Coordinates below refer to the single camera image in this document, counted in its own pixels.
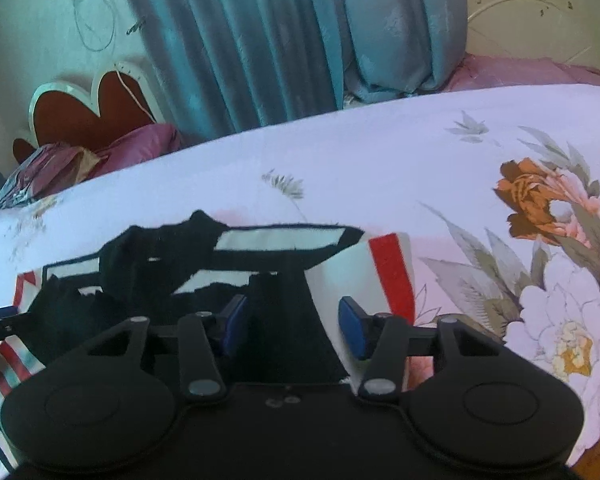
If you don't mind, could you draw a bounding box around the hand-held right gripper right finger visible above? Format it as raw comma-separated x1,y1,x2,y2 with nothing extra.
337,296,505,403

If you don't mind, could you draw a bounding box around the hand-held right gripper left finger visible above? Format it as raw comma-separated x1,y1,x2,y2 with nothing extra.
80,294,251,403

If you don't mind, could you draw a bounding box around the striped knit sweater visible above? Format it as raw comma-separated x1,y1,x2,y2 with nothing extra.
0,210,416,471

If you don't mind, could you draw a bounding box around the floral bed sheet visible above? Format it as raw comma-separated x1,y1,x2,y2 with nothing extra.
0,84,600,476

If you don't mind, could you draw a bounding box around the pink satin pillow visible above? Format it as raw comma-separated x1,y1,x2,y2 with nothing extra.
92,122,183,178

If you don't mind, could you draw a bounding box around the red heart-shaped headboard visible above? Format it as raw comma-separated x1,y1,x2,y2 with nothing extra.
12,60,157,161

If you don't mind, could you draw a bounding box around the blue curtain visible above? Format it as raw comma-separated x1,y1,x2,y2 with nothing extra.
117,0,468,141

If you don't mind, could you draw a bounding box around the pink bed cover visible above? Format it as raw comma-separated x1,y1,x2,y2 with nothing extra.
447,55,600,93

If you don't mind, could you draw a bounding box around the cream curved headboard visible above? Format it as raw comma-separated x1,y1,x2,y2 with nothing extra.
462,0,600,68

